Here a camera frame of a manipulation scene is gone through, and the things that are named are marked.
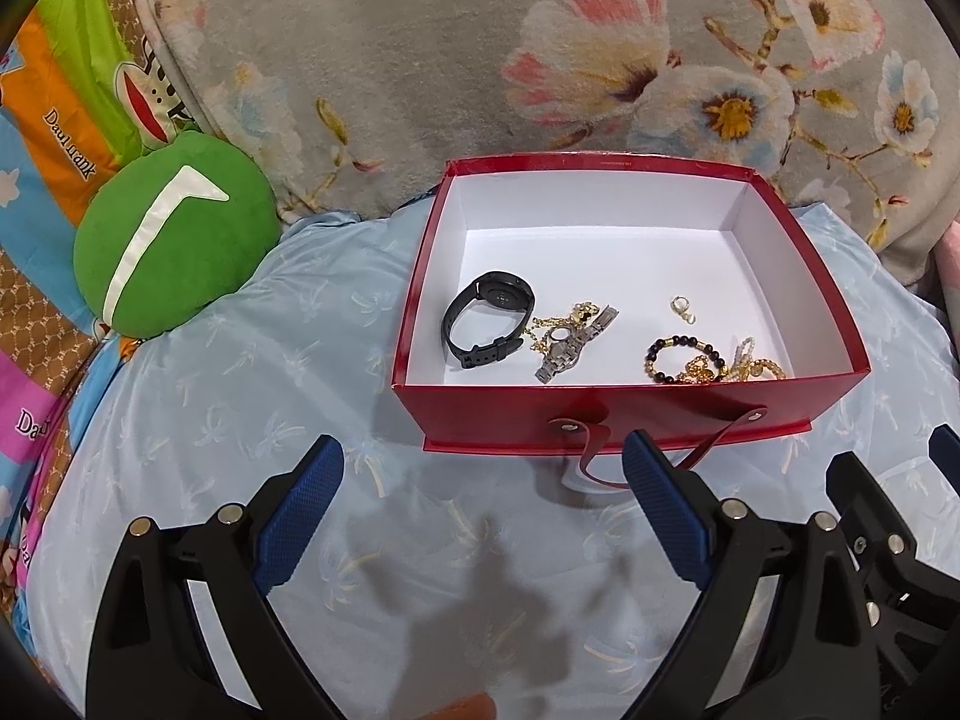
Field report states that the black bead bracelet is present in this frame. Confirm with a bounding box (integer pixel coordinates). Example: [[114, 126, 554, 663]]
[[646, 333, 729, 386]]

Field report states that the small gold clasp charm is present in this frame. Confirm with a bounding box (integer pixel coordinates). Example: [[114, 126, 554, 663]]
[[670, 296, 697, 325]]

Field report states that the silver wristwatch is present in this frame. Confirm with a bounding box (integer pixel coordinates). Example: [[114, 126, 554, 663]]
[[535, 305, 619, 383]]

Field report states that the black smartwatch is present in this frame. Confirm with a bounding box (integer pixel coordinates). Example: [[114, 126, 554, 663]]
[[441, 271, 535, 371]]

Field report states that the gold bangle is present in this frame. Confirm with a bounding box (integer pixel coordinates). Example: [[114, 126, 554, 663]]
[[675, 355, 734, 385]]

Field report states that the pink white plush toy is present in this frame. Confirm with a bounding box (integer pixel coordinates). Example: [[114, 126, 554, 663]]
[[934, 220, 960, 351]]

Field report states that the red gift box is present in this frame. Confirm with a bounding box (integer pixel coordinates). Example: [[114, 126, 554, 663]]
[[392, 153, 871, 493]]

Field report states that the green round plush pillow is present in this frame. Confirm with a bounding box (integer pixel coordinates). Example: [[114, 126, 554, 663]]
[[73, 132, 280, 340]]

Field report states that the colourful cartoon bedsheet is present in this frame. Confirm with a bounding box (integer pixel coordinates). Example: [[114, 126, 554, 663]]
[[0, 0, 197, 616]]

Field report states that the grey floral blanket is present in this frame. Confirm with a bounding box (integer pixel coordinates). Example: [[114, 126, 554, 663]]
[[133, 0, 958, 283]]

